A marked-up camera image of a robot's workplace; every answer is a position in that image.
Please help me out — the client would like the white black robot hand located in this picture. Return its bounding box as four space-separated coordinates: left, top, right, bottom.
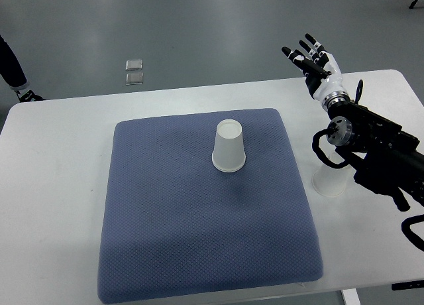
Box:
282 33 349 111

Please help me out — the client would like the white paper cup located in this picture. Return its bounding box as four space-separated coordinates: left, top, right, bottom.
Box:
312 164 351 197
211 119 246 173

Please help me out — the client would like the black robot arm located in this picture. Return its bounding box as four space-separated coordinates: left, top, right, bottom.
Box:
312 82 423 212

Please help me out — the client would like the white paper cup on cushion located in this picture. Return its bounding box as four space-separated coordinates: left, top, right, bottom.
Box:
211 119 246 173

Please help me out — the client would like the lower metal floor plate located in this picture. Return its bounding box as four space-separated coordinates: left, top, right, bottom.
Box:
126 72 144 86

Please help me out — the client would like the metal floor plate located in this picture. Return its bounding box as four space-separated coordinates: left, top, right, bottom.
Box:
126 59 142 71
126 72 144 86

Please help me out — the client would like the upper metal floor plate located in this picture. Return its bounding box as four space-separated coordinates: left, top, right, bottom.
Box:
126 59 142 71

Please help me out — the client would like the blue textured cushion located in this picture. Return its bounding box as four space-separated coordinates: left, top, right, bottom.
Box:
97 108 323 304

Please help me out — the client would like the white table leg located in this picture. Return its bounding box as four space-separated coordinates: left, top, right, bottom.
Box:
341 288 361 305

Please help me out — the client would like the black table control panel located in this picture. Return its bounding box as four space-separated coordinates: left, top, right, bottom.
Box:
392 280 424 291

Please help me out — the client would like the black sneaker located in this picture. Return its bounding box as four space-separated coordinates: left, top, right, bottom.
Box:
15 90 44 103

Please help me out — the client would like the person's dark trouser leg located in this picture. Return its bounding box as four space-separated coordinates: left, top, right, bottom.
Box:
1 37 29 91

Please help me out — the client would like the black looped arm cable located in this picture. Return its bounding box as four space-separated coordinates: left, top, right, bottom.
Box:
401 214 424 253

